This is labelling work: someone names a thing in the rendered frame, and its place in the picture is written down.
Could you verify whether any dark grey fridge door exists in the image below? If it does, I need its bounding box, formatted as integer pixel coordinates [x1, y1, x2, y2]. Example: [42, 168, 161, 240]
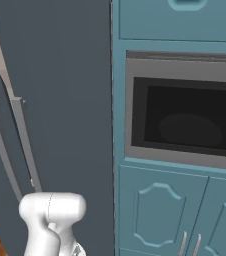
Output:
[0, 0, 115, 256]

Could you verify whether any teal panelled cupboard door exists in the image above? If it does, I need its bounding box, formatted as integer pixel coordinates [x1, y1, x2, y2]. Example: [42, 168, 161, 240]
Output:
[118, 165, 209, 256]
[184, 176, 226, 256]

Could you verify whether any teal flap cupboard door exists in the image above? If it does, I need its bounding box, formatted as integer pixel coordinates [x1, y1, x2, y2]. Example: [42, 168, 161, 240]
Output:
[118, 0, 226, 43]

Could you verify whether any grey built-in microwave oven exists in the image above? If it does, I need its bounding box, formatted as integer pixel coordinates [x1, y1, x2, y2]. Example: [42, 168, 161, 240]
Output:
[124, 49, 226, 172]

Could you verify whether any grey freezer door handle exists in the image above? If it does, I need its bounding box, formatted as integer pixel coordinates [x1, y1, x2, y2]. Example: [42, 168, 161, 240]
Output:
[0, 94, 23, 203]

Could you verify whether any grey fridge door handle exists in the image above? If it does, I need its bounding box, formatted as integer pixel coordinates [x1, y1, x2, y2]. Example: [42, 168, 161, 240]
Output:
[10, 96, 43, 194]

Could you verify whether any teal cabinet frame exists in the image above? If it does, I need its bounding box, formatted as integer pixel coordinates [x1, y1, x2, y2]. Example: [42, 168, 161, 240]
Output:
[110, 0, 226, 256]

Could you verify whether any silver bar cupboard handle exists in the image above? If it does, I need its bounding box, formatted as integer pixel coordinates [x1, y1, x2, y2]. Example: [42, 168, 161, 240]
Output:
[178, 231, 189, 256]
[191, 233, 203, 256]

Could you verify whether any teal recessed door handle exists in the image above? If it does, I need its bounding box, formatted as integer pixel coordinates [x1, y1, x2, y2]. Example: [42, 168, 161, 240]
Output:
[167, 0, 208, 12]

